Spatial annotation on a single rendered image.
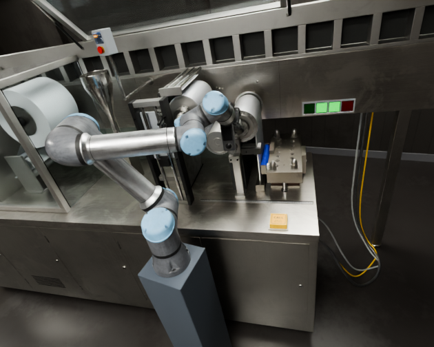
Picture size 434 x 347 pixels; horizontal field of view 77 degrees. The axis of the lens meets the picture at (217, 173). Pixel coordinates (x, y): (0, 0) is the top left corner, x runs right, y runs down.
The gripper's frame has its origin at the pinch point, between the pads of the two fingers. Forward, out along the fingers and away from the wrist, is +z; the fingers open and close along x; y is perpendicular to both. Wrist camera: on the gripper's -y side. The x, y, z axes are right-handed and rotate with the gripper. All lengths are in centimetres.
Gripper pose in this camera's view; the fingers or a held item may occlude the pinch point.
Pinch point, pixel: (236, 133)
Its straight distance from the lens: 120.7
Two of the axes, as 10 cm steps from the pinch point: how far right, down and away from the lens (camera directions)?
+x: -9.6, 0.1, 2.8
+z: 2.8, 1.0, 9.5
